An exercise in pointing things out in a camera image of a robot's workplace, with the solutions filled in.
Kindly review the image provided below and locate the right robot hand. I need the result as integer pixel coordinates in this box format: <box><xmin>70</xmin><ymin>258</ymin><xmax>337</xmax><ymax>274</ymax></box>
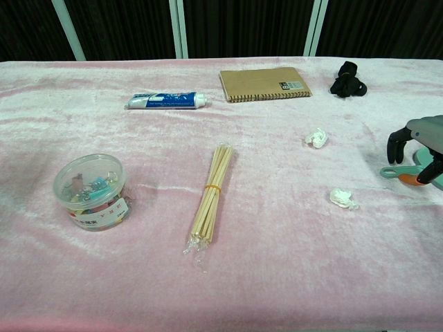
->
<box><xmin>386</xmin><ymin>115</ymin><xmax>443</xmax><ymax>187</ymax></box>

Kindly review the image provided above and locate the teal hand brush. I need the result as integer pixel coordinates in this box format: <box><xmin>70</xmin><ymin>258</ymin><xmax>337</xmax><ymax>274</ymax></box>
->
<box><xmin>379</xmin><ymin>145</ymin><xmax>443</xmax><ymax>190</ymax></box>

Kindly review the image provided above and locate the black tied fabric bundle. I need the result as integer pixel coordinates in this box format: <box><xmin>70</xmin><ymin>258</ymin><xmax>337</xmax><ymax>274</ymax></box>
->
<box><xmin>329</xmin><ymin>61</ymin><xmax>368</xmax><ymax>99</ymax></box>

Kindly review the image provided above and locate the white small clip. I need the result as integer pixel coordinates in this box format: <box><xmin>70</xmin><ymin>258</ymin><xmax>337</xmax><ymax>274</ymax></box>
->
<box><xmin>329</xmin><ymin>187</ymin><xmax>360</xmax><ymax>211</ymax></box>

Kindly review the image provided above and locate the white paper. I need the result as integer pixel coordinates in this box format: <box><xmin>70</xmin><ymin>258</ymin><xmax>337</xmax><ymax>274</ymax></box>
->
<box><xmin>304</xmin><ymin>127</ymin><xmax>329</xmax><ymax>149</ymax></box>

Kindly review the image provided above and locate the brown spiral notebook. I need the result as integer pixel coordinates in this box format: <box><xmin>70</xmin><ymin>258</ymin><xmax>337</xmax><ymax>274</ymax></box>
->
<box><xmin>219</xmin><ymin>66</ymin><xmax>312</xmax><ymax>104</ymax></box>

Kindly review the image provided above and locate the pink plush table cover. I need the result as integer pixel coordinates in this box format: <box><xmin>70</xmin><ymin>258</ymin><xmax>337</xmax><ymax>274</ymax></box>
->
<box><xmin>0</xmin><ymin>57</ymin><xmax>443</xmax><ymax>332</ymax></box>

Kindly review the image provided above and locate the wrapped wooden stick bundle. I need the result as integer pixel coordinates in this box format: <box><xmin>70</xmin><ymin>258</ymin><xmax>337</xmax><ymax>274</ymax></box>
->
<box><xmin>182</xmin><ymin>144</ymin><xmax>237</xmax><ymax>274</ymax></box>

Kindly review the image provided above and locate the black curtain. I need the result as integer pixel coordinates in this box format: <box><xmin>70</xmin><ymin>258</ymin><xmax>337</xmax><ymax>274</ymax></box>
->
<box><xmin>0</xmin><ymin>0</ymin><xmax>443</xmax><ymax>63</ymax></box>

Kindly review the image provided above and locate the blue white toothpaste tube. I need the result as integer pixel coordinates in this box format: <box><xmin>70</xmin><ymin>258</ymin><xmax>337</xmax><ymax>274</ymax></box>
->
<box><xmin>124</xmin><ymin>91</ymin><xmax>212</xmax><ymax>111</ymax></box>

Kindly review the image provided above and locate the clear jar of binder clips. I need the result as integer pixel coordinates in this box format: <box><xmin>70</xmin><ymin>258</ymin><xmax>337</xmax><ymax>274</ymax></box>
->
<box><xmin>52</xmin><ymin>154</ymin><xmax>132</xmax><ymax>232</ymax></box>

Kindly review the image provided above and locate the white frame post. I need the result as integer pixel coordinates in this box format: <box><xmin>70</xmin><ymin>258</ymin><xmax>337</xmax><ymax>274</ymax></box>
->
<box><xmin>168</xmin><ymin>0</ymin><xmax>190</xmax><ymax>59</ymax></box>
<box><xmin>51</xmin><ymin>0</ymin><xmax>87</xmax><ymax>62</ymax></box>
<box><xmin>303</xmin><ymin>0</ymin><xmax>329</xmax><ymax>58</ymax></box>

